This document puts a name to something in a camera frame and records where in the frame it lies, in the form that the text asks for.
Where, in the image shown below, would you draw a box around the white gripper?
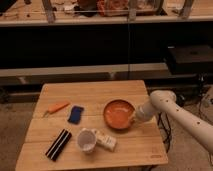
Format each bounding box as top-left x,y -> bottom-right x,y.
133,102 -> 157,122

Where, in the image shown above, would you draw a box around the orange ceramic bowl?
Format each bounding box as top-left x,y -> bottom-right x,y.
103,99 -> 135,130

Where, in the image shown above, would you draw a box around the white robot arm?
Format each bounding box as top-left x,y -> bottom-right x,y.
133,90 -> 213,155

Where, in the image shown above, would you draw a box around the white plastic bottle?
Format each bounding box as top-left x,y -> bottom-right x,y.
91,129 -> 117,152

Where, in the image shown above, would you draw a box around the wooden table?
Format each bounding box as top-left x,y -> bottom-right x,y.
15,80 -> 168,171

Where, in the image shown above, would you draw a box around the black box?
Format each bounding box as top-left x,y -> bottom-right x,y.
165,45 -> 213,74

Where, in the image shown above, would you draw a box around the clear plastic cup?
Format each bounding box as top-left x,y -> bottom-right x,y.
77,129 -> 97,154

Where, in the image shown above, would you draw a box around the blue smartphone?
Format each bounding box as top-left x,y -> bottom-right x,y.
68,106 -> 84,124

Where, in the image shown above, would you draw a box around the black white striped case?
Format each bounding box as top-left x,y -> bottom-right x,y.
45,129 -> 72,161

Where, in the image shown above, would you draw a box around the wooden shelf with clutter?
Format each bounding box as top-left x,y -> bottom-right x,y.
0,0 -> 213,27

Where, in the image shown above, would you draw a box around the black cables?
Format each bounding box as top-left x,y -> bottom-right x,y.
153,111 -> 173,151

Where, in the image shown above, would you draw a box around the orange handled tool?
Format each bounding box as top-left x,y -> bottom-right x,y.
43,102 -> 69,116

